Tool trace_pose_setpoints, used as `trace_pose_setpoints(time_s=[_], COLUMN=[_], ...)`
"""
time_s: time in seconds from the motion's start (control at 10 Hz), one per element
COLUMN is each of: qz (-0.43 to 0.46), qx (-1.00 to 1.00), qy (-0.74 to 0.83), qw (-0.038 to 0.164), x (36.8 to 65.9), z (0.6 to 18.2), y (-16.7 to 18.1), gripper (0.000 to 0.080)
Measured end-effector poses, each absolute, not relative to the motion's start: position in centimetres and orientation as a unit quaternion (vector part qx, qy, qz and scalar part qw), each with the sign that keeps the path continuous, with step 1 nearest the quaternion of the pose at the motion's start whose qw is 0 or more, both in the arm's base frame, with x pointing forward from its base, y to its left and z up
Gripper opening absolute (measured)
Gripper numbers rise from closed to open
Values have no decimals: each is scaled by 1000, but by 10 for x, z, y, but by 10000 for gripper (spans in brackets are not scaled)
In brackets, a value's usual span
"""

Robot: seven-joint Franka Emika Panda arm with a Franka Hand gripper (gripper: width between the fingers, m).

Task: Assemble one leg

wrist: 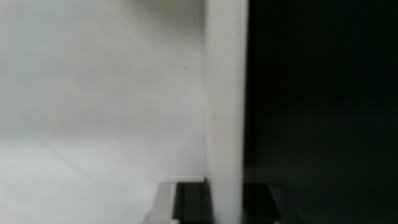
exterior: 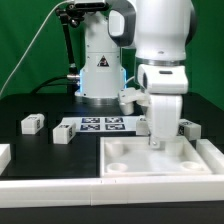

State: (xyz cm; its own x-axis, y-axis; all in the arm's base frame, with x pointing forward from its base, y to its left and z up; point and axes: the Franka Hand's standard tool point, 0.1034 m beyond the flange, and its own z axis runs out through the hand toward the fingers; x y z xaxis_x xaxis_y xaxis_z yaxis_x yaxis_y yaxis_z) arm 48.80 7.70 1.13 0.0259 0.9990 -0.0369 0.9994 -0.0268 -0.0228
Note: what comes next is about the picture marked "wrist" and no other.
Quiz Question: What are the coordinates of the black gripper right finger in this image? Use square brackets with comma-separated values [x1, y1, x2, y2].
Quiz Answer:
[243, 183, 280, 224]

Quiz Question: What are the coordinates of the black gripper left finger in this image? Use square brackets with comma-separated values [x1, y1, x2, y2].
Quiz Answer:
[154, 178, 214, 224]

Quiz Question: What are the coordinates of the white square tabletop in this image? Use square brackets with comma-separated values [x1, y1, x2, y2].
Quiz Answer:
[0, 0, 248, 224]

